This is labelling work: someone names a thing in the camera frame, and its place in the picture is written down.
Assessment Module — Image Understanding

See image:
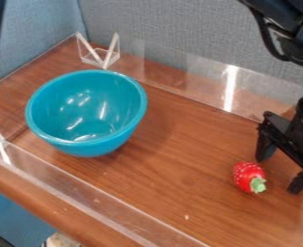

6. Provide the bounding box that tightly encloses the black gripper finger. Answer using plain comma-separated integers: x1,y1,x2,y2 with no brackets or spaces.
287,172,303,194
255,130,277,162

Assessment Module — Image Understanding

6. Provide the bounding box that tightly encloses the blue bowl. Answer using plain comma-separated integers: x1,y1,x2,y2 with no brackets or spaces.
25,69,148,157

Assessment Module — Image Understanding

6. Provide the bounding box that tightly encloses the black cable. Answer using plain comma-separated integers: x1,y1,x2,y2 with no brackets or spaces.
248,8,303,68

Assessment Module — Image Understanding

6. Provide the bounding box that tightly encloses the red toy strawberry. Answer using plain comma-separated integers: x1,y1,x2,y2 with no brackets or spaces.
233,161,267,194

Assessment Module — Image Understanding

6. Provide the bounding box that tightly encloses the clear acrylic front barrier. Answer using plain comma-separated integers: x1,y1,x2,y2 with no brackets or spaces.
0,142,208,247

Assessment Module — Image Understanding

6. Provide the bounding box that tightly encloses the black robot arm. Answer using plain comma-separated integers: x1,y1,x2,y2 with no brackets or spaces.
237,0,303,194

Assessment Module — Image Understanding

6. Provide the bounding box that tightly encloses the clear acrylic back barrier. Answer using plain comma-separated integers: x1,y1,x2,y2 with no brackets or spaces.
110,35,303,122

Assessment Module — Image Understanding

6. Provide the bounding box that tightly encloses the clear acrylic barrier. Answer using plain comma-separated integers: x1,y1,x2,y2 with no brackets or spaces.
0,142,208,247
110,35,303,122

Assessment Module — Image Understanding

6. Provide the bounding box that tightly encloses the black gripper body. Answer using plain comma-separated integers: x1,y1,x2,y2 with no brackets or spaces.
257,111,303,168

